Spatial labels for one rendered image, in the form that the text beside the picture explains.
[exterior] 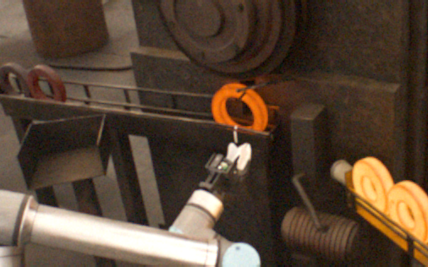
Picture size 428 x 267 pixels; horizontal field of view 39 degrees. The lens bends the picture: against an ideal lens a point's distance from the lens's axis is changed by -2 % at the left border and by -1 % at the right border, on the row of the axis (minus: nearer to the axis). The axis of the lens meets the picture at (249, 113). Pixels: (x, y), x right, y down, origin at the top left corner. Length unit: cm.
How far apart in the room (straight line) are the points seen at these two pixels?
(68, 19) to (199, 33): 295
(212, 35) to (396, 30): 50
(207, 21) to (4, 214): 73
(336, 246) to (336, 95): 43
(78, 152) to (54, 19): 252
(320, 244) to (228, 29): 66
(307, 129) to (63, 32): 310
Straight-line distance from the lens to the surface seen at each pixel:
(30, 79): 256
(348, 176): 170
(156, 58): 214
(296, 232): 184
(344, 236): 179
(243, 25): 165
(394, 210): 157
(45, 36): 473
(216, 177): 163
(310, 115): 180
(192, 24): 174
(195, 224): 157
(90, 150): 219
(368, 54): 180
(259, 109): 188
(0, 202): 143
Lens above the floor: 168
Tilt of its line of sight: 29 degrees down
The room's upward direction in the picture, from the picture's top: 6 degrees counter-clockwise
